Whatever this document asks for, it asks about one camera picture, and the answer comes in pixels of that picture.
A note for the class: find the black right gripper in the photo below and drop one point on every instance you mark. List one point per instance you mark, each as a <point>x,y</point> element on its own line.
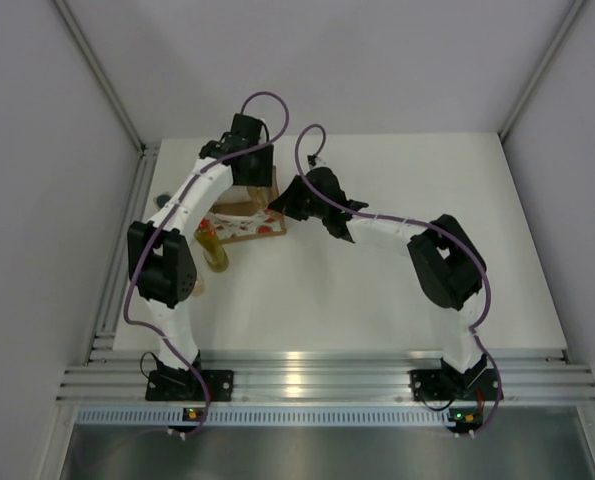
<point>289,199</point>

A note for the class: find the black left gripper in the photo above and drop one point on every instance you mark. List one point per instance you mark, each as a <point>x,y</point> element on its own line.
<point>263,177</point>

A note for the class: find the amber bottle white cap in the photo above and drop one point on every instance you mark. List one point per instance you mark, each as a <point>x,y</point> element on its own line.
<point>260,197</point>

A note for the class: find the red dotted canvas bag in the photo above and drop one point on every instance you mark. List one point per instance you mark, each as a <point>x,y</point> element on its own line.
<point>242,222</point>

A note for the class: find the yellow bottle red cap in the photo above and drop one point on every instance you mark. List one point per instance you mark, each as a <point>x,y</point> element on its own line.
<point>214,253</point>

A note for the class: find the clear bottle grey cap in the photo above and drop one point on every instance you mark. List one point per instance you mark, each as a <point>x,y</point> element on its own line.
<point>162,199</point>

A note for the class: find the amber bottle clear cap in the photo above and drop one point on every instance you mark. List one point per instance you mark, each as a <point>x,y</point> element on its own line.
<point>199,285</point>

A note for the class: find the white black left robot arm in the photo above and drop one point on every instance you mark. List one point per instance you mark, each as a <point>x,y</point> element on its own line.
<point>162,271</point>

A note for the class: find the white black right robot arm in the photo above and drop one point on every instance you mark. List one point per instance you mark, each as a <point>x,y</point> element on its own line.
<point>446,264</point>

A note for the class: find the cream flat refill pouch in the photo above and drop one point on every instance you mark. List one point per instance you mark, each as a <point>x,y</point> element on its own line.
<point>234,195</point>

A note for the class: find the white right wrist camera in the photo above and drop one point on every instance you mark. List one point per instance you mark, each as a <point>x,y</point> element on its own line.
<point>315,161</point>

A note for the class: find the left aluminium frame post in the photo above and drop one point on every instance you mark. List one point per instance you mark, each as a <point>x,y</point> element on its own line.
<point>67,17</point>

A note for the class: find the aluminium frame post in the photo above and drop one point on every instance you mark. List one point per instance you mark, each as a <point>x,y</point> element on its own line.
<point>547,57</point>
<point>67,17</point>

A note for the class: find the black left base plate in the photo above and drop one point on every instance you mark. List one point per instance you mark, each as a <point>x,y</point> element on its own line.
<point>180,385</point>

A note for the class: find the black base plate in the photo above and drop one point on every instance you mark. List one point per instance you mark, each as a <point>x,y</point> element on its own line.
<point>180,385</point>
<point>436,385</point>

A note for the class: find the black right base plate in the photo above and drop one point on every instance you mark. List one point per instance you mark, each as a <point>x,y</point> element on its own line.
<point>436,385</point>

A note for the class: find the aluminium mounting rail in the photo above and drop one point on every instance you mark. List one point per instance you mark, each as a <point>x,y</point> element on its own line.
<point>381,378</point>

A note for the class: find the white slotted cable duct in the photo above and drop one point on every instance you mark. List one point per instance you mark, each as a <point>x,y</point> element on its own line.
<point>263,416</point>

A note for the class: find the right aluminium frame post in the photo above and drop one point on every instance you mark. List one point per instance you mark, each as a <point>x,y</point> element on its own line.
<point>547,57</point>

